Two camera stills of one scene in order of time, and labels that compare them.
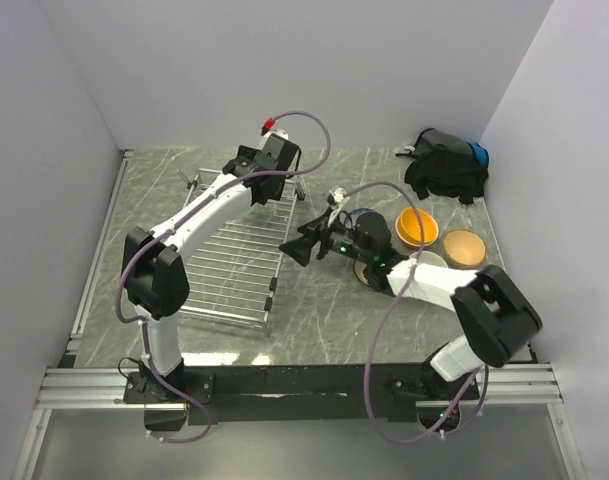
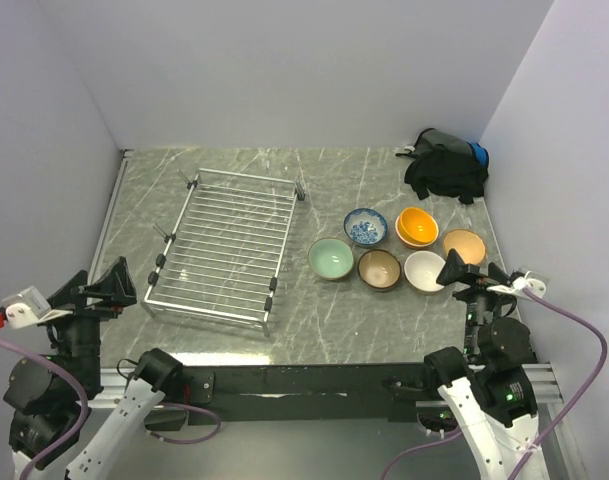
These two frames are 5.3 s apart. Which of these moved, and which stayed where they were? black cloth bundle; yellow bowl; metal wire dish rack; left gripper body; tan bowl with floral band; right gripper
Moved: left gripper body; right gripper
Stayed: black cloth bundle; yellow bowl; tan bowl with floral band; metal wire dish rack
